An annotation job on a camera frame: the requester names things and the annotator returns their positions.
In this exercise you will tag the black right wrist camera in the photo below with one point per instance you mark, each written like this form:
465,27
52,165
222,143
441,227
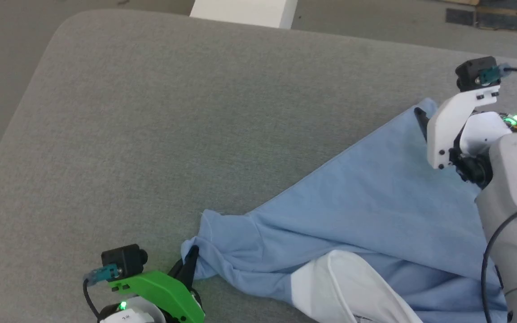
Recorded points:
471,72

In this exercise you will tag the white box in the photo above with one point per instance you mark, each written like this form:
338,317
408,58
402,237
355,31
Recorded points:
245,11

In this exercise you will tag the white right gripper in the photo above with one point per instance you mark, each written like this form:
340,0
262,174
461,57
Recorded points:
447,125

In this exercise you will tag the grey fabric sofa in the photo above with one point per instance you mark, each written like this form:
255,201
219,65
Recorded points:
173,134

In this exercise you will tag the light blue garment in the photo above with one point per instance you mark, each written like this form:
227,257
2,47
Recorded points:
375,202

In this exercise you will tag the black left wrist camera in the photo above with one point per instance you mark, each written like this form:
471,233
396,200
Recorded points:
124,260

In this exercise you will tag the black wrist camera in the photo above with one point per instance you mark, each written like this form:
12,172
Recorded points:
471,72
124,260

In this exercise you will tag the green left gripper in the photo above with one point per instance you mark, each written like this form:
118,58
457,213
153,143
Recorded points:
164,291

